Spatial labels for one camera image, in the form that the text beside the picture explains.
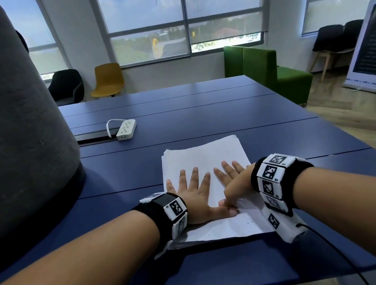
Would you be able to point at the person's left hand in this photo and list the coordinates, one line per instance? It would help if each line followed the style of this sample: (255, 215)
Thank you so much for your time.
(200, 201)

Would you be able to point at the person's right hand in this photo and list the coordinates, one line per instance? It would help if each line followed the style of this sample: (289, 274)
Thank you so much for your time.
(235, 182)

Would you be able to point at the aligned white paper stack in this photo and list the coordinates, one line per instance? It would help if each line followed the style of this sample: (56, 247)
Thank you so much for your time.
(207, 155)

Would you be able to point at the person's left forearm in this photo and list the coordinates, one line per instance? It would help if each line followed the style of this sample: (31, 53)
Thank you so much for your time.
(70, 275)

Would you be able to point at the person's right forearm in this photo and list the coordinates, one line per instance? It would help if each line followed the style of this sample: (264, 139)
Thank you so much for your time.
(365, 213)

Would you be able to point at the right wristband with marker tiles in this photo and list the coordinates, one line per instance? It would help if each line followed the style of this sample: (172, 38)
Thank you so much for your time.
(276, 177)

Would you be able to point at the white power strip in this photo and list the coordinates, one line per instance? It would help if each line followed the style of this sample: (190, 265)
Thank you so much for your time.
(126, 129)

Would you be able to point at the green sofa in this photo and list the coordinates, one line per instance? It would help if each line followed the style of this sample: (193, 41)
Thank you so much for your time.
(261, 67)

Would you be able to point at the yellow chair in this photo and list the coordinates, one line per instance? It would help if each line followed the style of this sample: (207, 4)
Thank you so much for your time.
(107, 78)

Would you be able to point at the black chair with wooden legs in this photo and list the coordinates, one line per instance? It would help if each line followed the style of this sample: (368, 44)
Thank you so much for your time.
(354, 32)
(328, 39)

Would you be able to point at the dark green chair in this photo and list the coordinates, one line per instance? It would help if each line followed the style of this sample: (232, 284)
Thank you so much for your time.
(66, 86)

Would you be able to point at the large framed window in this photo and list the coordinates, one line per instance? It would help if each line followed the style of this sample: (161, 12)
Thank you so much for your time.
(140, 4)

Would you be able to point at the grey felt pillar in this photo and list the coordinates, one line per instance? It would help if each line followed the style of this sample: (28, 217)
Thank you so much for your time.
(10, 120)

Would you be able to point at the narrow window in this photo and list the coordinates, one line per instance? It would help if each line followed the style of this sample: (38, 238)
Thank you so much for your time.
(36, 29)

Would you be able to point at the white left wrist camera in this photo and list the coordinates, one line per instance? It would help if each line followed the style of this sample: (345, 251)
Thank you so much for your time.
(164, 246)

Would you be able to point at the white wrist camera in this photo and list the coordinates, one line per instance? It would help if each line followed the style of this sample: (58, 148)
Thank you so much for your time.
(283, 225)
(164, 246)

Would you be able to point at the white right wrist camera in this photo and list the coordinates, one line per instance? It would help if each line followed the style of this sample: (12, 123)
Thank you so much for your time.
(283, 225)

